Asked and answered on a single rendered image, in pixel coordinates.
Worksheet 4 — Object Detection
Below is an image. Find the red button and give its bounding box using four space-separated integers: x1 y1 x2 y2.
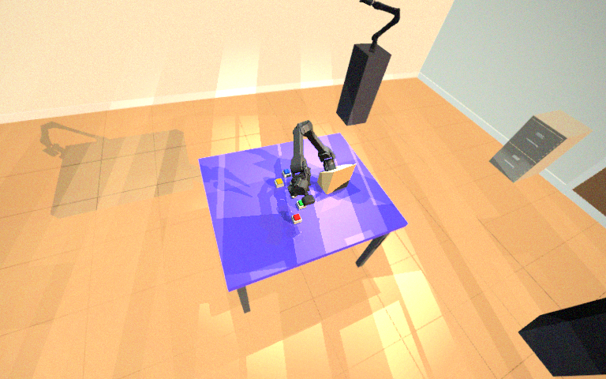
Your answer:
291 213 302 224

